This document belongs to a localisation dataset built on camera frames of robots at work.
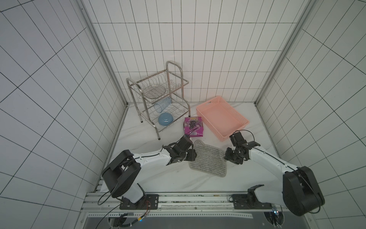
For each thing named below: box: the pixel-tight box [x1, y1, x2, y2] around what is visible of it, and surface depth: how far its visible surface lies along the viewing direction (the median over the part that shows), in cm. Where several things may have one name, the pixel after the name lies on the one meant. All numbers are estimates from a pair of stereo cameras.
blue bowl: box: [158, 112, 174, 126], surface depth 102 cm
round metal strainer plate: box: [142, 84, 167, 100], surface depth 92 cm
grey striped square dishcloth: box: [188, 139, 228, 177], surface depth 89 cm
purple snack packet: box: [183, 116, 204, 137], surface depth 102 cm
